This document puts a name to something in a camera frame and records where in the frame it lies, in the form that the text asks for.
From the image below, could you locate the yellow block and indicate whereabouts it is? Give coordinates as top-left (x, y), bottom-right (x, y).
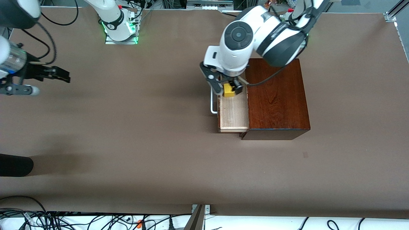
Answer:
top-left (223, 83), bottom-right (236, 98)

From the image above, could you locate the wooden drawer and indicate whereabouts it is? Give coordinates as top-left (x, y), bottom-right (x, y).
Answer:
top-left (218, 85), bottom-right (250, 133)

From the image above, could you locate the white metal drawer handle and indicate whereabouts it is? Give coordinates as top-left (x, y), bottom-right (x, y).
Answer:
top-left (211, 91), bottom-right (220, 114)

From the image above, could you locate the dark brown wooden cabinet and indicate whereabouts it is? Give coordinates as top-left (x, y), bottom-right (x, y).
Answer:
top-left (240, 58), bottom-right (311, 140)

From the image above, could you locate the black cylinder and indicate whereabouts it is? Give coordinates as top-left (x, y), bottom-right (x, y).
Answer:
top-left (0, 153), bottom-right (34, 177)

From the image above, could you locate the brown paper table cover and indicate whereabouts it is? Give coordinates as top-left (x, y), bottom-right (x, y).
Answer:
top-left (0, 6), bottom-right (409, 219)

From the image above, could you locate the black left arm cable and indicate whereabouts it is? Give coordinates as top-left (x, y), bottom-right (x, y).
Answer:
top-left (249, 10), bottom-right (309, 86)

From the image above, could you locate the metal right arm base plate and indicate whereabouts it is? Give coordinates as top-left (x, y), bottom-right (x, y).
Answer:
top-left (105, 10), bottom-right (138, 44)

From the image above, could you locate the black looping cable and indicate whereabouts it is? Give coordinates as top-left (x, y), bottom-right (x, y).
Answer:
top-left (0, 195), bottom-right (48, 221)

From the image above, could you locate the metal bracket with dark bar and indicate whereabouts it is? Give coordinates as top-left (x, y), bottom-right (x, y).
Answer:
top-left (184, 204), bottom-right (211, 230)

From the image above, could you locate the tangled black cable bundle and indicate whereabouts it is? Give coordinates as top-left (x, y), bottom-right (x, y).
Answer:
top-left (0, 209), bottom-right (192, 230)

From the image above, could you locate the aluminium frame profile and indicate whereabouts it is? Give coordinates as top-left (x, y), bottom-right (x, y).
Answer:
top-left (384, 0), bottom-right (409, 23)

